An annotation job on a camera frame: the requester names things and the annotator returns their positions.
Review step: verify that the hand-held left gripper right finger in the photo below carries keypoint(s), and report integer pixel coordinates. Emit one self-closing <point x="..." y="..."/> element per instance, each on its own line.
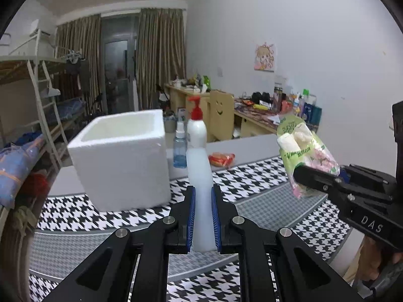
<point x="216" y="223"/>

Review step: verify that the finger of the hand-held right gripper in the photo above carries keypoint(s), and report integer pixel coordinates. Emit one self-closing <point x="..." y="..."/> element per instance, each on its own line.
<point x="314" y="177"/>
<point x="345" y="173"/>

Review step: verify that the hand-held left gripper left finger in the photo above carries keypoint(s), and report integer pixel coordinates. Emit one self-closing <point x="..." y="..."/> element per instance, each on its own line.
<point x="190" y="223"/>

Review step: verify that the green tissue pack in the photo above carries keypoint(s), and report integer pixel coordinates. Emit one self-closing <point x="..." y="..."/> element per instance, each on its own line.
<point x="302" y="151"/>

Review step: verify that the white bottle red pump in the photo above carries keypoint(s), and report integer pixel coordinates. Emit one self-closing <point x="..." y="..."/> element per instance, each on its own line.
<point x="201" y="188"/>

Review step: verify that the white foam box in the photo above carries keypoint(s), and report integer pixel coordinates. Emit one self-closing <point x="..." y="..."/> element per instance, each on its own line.
<point x="126" y="173"/>

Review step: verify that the person's right hand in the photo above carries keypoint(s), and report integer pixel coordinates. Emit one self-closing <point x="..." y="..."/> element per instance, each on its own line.
<point x="371" y="254"/>

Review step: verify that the teal bottle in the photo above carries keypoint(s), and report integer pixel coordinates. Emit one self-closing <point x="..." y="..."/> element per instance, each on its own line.
<point x="315" y="114"/>

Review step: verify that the orange snack packet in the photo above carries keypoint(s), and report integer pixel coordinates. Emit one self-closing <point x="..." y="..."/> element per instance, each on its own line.
<point x="222" y="159"/>

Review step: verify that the clear blue spray bottle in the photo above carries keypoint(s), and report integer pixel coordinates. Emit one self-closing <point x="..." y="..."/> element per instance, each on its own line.
<point x="180" y="154"/>

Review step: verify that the white papers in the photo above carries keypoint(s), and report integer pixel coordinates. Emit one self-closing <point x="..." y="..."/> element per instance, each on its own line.
<point x="274" y="119"/>

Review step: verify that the wooden desk patterned top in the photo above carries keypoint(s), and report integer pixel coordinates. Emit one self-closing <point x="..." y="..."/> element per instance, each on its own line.
<point x="252" y="125"/>

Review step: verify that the dark thermos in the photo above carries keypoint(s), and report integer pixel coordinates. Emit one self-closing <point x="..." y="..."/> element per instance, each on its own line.
<point x="278" y="97"/>

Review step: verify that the yellow tube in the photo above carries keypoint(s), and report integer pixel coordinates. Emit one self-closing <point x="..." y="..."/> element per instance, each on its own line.
<point x="260" y="106"/>

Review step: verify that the black headphones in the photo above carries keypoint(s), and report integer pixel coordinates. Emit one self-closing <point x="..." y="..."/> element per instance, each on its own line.
<point x="262" y="97"/>

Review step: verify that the houndstooth table cloth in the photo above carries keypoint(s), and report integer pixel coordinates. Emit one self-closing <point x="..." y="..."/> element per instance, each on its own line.
<point x="94" y="251"/>

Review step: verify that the wooden smiley chair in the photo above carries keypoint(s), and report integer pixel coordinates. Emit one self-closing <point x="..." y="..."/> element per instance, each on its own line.
<point x="222" y="116"/>

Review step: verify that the light wooden desk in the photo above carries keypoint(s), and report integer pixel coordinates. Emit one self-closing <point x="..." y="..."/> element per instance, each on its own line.
<point x="179" y="100"/>

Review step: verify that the green bag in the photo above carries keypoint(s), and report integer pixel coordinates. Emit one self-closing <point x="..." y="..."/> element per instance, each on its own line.
<point x="206" y="81"/>

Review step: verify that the red cloth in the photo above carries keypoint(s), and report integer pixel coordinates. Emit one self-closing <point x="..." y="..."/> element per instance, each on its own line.
<point x="36" y="184"/>

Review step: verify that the brown curtain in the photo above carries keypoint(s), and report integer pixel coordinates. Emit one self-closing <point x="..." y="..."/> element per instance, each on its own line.
<point x="160" y="56"/>
<point x="78" y="63"/>

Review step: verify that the glass balcony door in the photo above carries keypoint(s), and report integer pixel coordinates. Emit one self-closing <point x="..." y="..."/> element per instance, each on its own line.
<point x="119" y="66"/>

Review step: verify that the white bed ladder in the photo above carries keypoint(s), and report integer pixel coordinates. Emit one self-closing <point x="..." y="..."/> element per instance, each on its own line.
<point x="47" y="116"/>

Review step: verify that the blue patterned quilt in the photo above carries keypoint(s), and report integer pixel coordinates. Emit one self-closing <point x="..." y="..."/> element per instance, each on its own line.
<point x="19" y="170"/>

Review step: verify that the hanging dark clothes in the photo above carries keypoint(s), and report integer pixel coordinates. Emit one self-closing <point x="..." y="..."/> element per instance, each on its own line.
<point x="75" y="63"/>

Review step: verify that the white metal bunk bed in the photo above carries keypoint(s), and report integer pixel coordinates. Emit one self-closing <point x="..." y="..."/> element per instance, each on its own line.
<point x="19" y="69"/>

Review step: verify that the white air conditioner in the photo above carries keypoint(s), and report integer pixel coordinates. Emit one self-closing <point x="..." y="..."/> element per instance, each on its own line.
<point x="41" y="27"/>

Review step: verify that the cartoon wall poster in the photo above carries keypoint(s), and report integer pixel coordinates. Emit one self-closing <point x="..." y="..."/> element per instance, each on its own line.
<point x="266" y="56"/>

